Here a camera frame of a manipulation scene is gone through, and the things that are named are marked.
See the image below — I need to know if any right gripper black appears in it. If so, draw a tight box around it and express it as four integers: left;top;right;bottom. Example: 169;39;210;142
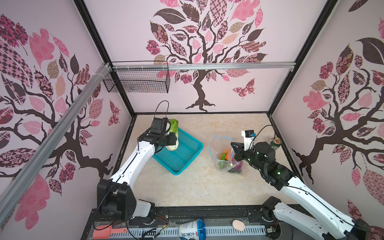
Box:
230;140;266;174

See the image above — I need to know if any green lettuce cabbage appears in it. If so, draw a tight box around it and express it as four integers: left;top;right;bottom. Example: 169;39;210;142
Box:
167;119;179;151

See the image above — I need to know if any teal plastic basket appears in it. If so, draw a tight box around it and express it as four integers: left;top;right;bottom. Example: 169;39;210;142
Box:
153;128;204;176

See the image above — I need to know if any orange carrot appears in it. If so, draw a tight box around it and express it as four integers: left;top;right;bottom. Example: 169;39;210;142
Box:
219;149;232;162

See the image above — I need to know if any clear zip bag blue zipper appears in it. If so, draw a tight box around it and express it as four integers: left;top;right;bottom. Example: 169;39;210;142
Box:
208;135;243;174

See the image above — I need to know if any purple onion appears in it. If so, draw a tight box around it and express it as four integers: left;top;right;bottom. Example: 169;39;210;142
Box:
233;161;243;174

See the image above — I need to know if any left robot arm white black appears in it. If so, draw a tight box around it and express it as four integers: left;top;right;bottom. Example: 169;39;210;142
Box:
96;117;178;222

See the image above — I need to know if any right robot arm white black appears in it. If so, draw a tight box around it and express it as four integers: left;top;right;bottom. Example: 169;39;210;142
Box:
231;142;371;240

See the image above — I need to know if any green drink can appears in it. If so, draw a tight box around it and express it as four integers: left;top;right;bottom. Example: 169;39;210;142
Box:
270;137;282;151

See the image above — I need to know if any white blue yogurt cup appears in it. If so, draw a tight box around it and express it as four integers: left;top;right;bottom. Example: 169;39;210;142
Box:
179;218;207;240

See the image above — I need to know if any red plastic scoop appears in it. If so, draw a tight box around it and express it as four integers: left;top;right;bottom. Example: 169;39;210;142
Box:
92;226;128;240

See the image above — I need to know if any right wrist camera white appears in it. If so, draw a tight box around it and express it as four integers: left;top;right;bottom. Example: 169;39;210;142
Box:
242;130;256;151

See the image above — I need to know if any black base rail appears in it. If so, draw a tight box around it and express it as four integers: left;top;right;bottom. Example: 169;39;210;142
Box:
81;204;278;240

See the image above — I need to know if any black wire basket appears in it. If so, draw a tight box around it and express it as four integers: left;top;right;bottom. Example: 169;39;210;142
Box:
103;60;171;94

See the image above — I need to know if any aluminium rail back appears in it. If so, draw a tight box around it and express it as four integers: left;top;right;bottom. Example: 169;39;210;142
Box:
112;62;296;72

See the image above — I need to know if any aluminium rail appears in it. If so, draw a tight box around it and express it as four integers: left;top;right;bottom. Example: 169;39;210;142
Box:
112;62;296;72
1;63;111;225

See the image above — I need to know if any white cable tray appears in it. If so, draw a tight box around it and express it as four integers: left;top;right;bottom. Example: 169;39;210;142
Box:
109;226;267;240

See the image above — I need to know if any aluminium rail left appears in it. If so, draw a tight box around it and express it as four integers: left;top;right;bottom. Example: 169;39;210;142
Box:
1;63;111;225

